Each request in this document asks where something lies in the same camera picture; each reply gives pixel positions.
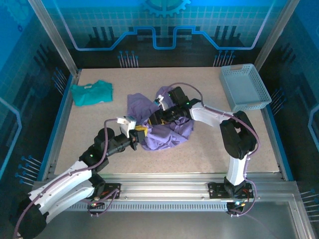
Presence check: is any purple t-shirt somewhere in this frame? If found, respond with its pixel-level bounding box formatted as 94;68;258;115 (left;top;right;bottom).
127;86;194;151

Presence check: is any teal folded t-shirt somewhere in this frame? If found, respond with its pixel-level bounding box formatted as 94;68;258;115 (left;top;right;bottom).
70;79;115;108

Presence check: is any blue table edge strip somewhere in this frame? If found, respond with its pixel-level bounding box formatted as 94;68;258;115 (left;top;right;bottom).
263;107;295;181
37;73;75;181

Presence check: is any grey perforated plastic basket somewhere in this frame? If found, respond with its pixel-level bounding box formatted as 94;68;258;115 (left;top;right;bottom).
219;63;272;112

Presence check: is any grey metal lower panel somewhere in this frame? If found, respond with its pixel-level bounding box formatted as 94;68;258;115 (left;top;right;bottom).
14;199;314;239

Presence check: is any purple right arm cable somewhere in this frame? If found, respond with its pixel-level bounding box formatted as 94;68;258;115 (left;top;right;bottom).
159;82;261;218

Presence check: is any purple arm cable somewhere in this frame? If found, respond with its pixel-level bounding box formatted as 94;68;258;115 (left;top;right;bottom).
159;82;261;218
13;119;122;239

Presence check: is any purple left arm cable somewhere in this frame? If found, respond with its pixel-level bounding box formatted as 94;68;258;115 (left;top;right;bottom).
13;119;122;239

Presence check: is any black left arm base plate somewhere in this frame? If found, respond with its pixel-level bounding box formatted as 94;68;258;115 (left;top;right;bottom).
101;183;122;200

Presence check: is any aluminium mounting rail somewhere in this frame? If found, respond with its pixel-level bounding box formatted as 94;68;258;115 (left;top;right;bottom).
32;172;299;202

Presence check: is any grey slotted cable duct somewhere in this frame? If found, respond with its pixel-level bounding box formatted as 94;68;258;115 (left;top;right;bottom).
67;201;229;212

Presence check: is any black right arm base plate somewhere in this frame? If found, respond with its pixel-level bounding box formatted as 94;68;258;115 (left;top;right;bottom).
208;181;255;200

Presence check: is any aluminium frame post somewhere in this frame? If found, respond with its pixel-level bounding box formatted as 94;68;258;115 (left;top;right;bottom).
253;0;300;73
26;0;82;77

